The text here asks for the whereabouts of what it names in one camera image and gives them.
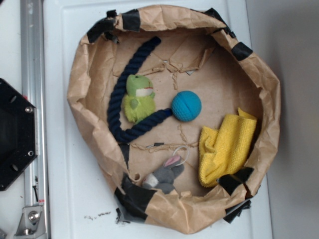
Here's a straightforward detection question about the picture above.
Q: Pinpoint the blue dimpled rubber ball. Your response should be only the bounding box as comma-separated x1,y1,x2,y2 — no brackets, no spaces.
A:
171,91,202,121

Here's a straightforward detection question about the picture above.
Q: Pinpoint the green plush frog toy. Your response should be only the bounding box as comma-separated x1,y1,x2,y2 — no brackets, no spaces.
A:
123,75,156,124

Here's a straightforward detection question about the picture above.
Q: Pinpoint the grey plush bunny toy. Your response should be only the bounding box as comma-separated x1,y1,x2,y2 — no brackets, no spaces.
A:
142,145,190,194

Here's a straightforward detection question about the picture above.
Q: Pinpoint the yellow microfiber cloth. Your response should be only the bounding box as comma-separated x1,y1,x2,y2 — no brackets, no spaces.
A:
198,109,257,188

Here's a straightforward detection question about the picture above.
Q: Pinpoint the brown paper bag bin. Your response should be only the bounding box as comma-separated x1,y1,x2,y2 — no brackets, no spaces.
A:
67,5,281,234

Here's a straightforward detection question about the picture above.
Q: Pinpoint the dark blue rope toy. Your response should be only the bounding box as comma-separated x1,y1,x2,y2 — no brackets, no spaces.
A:
107,36,172,143

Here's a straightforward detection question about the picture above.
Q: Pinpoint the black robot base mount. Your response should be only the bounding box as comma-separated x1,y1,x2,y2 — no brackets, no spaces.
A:
0,79,37,191

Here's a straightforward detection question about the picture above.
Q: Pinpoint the metal corner bracket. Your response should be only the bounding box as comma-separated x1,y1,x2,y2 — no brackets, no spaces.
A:
14,206,47,239

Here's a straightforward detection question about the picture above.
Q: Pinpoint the aluminium extrusion rail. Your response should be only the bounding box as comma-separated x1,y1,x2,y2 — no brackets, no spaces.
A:
20,0,51,239

